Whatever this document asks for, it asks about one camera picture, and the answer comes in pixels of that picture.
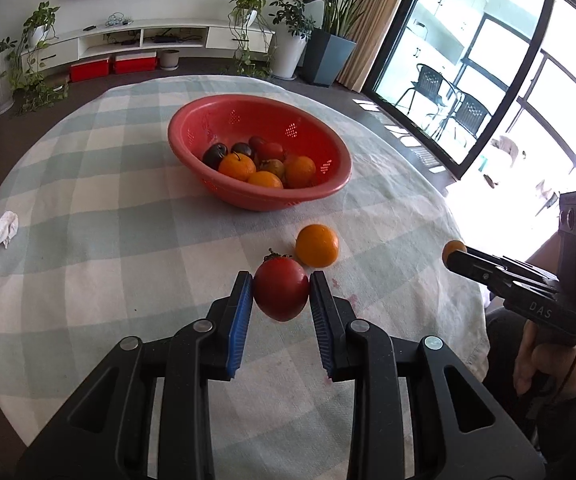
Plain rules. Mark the trailing vine plant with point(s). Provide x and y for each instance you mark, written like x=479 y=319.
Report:
x=40 y=22
x=245 y=10

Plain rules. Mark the person's right hand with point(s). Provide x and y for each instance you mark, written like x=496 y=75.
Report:
x=530 y=360

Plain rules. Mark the red storage box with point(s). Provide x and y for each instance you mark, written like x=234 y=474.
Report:
x=135 y=62
x=89 y=69

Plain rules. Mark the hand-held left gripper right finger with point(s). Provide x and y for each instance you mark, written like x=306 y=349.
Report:
x=320 y=320

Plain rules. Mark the dark plum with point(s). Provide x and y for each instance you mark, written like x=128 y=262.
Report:
x=215 y=156
x=241 y=149

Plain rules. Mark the small empty plant pot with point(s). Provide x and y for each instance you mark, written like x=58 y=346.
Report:
x=169 y=58

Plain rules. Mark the glass sliding door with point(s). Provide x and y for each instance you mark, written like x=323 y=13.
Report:
x=508 y=60

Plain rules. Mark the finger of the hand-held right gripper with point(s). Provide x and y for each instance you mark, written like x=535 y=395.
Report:
x=483 y=272
x=523 y=269

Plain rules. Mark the small red tomato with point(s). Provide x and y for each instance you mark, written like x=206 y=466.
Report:
x=272 y=151

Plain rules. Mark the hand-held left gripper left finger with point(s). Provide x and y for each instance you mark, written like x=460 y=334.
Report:
x=240 y=320

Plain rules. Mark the checked pale green tablecloth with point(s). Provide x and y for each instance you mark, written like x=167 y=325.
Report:
x=118 y=220

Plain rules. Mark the large red tomato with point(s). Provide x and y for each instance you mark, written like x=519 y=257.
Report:
x=280 y=291

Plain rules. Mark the white television cabinet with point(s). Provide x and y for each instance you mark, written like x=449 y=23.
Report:
x=193 y=25

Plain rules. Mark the black outdoor chair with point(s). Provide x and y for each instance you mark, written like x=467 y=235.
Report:
x=468 y=112
x=428 y=85

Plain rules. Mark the red plastic colander basket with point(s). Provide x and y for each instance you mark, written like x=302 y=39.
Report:
x=208 y=125

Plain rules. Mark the crumpled white tissue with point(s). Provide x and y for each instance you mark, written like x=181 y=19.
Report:
x=0 y=227

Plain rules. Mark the bushy plant in white pot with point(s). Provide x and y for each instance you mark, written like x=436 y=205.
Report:
x=288 y=50

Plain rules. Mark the broad-leaf plant in tapered pot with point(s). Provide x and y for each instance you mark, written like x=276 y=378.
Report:
x=330 y=57

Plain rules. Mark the small brown fruit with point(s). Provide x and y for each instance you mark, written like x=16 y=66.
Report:
x=273 y=166
x=453 y=249

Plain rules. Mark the beige curtain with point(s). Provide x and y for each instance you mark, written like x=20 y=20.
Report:
x=378 y=25

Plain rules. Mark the orange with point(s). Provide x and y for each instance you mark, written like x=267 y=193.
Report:
x=317 y=245
x=265 y=180
x=300 y=171
x=237 y=167

